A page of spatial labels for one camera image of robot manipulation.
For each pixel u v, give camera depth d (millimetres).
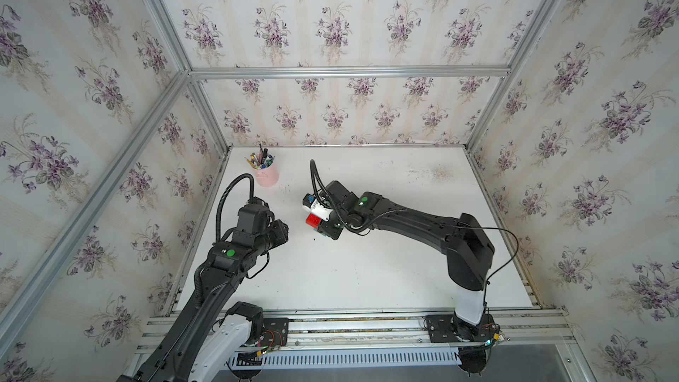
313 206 732
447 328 732
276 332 723
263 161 1037
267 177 1017
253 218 560
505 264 498
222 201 546
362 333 742
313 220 749
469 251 468
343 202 638
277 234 675
